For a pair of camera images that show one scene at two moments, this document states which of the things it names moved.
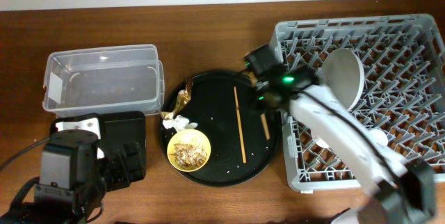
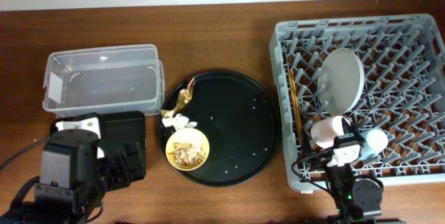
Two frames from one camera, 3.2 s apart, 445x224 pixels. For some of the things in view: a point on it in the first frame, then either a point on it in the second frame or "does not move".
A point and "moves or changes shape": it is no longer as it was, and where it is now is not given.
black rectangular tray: (126, 126) does not move
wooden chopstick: (265, 126) moves or changes shape
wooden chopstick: (240, 131) moves or changes shape
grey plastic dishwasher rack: (402, 100) does not move
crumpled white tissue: (179, 122) does not move
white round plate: (343, 72) does not move
